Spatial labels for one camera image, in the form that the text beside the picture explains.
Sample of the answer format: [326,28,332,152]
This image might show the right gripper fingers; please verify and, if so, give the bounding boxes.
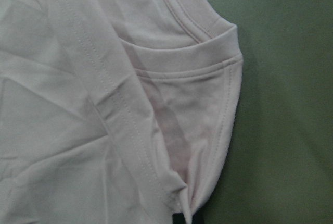
[172,212,204,224]

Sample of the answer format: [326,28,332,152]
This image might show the pink Snoopy t-shirt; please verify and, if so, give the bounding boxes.
[1,0,243,223]

